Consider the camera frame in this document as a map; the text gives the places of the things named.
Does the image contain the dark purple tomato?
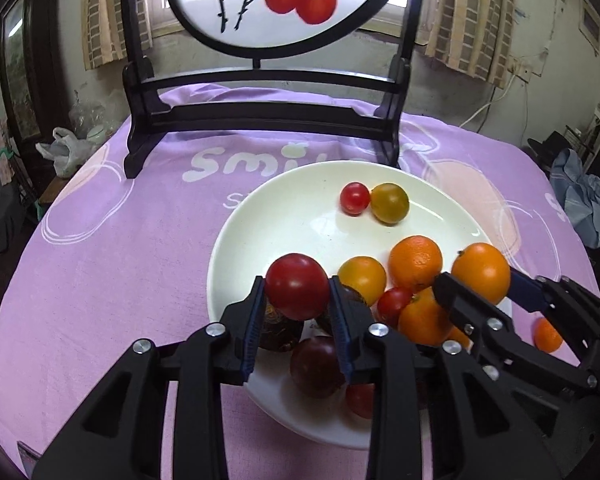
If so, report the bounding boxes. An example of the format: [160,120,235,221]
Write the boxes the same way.
[289,336,348,400]

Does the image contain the medium orange mandarin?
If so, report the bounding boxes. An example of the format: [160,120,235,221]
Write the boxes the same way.
[398,292,453,347]

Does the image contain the smooth orange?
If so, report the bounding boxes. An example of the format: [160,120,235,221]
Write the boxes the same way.
[451,242,512,305]

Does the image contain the large red tomato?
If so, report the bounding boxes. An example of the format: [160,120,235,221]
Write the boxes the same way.
[265,253,331,321]

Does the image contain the clear plastic bag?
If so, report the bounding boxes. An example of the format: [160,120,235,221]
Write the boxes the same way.
[69,92,113,143]

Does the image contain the white cable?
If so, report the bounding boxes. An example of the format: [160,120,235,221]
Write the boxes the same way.
[460,77,513,131]

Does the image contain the purple printed tablecloth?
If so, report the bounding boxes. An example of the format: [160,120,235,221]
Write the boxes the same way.
[0,82,600,480]

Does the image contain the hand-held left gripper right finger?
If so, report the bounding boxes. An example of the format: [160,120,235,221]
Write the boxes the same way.
[328,275,563,480]

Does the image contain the white plastic bag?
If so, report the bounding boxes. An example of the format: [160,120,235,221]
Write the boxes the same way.
[36,127,93,178]

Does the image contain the small red tomato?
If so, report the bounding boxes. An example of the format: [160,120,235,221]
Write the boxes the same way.
[340,182,371,217]
[376,287,415,328]
[345,382,377,420]

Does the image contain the white plate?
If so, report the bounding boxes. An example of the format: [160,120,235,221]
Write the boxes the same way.
[207,160,513,450]

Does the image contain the greenish yellow tomato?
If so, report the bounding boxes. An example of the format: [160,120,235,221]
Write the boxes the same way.
[370,183,411,225]

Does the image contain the wall vent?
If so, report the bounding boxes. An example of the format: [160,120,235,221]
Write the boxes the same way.
[577,2,600,56]

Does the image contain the large orange mandarin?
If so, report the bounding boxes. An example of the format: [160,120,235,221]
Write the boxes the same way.
[389,235,444,293]

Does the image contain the black framed round painted screen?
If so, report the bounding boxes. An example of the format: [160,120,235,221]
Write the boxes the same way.
[119,0,428,180]

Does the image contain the dark brown water chestnut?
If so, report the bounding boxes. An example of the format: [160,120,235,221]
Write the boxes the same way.
[257,305,305,352]
[315,284,368,336]

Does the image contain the blue cloth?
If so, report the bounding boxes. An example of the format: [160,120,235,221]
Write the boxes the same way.
[550,149,600,248]

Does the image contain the yellow orange tomato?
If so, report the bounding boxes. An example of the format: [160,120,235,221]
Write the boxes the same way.
[337,256,387,307]

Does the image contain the dark wooden cabinet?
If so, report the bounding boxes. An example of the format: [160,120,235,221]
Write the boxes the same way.
[0,0,63,181]

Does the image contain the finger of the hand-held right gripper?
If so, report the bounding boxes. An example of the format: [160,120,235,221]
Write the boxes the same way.
[510,269,600,386]
[432,271,586,391]

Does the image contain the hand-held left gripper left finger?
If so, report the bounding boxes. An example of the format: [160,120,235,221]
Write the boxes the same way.
[31,275,268,480]

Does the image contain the beige checked curtain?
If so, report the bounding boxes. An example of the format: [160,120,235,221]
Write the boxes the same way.
[425,0,516,88]
[82,0,153,71]

